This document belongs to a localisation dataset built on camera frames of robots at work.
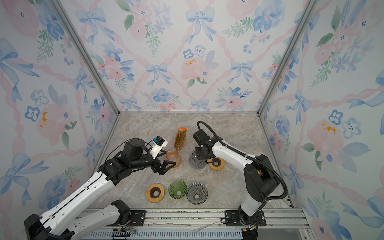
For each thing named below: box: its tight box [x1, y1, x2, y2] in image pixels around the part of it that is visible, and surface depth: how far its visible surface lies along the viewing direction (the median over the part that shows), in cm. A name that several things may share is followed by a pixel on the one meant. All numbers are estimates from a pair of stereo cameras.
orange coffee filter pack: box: [174, 127, 187, 151], surface depth 97 cm
